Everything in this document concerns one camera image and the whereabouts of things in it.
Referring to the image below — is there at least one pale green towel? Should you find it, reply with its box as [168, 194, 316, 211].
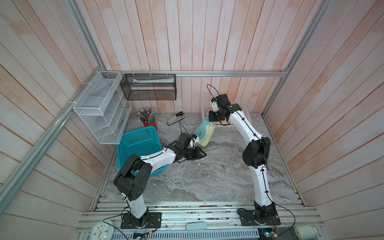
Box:
[194, 116, 216, 147]

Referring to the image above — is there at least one white plastic basket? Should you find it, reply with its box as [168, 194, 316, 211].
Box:
[201, 102, 252, 132]

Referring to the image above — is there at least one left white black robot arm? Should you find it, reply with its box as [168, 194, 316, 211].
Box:
[114, 133, 207, 228]

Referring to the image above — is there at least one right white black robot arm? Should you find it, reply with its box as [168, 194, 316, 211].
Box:
[209, 94, 276, 225]

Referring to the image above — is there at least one black grey stapler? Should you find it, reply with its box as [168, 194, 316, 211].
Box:
[167, 112, 185, 126]

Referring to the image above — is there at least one red pencil cup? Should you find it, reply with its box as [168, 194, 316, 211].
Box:
[143, 120, 158, 130]

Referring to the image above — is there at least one teal plastic basket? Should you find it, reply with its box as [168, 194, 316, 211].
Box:
[117, 126, 162, 171]

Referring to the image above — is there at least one coloured pencils bunch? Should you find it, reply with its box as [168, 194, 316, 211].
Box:
[137, 108, 156, 124]

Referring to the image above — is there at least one white analog clock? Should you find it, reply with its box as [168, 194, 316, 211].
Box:
[89, 220, 114, 240]

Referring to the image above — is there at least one white tape roll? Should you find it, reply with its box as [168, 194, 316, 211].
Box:
[294, 225, 318, 240]

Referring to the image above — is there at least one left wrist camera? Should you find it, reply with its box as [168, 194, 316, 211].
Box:
[189, 134, 199, 148]

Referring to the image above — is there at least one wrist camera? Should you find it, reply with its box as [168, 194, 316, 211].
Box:
[211, 98, 220, 112]
[189, 134, 199, 148]

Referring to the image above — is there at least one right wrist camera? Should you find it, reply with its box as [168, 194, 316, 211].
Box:
[211, 98, 220, 112]

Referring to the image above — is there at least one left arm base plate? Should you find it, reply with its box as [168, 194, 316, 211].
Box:
[121, 212, 162, 229]

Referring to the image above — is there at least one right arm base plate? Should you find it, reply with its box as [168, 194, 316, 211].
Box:
[237, 208, 281, 226]

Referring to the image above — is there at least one black mesh wall basket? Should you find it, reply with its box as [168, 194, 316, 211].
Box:
[120, 73, 177, 101]

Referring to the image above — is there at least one white wire wall shelf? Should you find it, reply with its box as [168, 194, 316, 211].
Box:
[74, 71, 132, 145]

